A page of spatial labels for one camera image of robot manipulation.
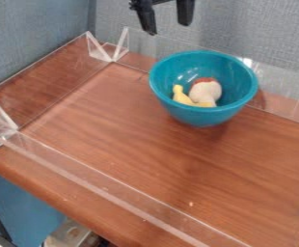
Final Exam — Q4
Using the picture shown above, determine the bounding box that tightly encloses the yellow toy banana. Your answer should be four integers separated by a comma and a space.
172, 85, 215, 107

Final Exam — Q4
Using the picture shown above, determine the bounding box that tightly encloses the white toy mushroom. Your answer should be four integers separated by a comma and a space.
188, 77, 222, 106

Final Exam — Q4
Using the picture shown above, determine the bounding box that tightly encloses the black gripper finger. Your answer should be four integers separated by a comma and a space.
136, 0, 157, 35
176, 0, 195, 26

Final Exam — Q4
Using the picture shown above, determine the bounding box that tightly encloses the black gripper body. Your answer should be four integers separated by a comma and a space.
129, 0, 172, 10

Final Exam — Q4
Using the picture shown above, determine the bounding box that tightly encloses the blue plastic bowl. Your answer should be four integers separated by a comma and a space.
148, 50, 259, 127

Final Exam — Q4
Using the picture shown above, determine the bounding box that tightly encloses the clear acrylic barrier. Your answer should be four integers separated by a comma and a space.
0, 28, 299, 247

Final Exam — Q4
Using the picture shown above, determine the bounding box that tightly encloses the grey metal bracket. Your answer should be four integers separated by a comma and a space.
44, 219, 99, 247

